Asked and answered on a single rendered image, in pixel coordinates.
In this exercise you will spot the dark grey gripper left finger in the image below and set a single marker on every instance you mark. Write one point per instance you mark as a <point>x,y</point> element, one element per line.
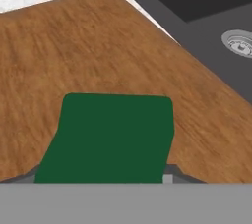
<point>26,177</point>

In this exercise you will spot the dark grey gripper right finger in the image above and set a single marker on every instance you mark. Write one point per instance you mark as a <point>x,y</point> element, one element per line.
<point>177,175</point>

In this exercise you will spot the green sponge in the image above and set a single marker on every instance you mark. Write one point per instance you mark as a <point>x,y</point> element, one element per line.
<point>111,139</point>

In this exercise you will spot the wooden cutting board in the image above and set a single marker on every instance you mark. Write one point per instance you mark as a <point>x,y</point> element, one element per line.
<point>98,51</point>

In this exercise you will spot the dark grey sink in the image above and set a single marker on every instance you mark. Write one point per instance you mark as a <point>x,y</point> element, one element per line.
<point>203,8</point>

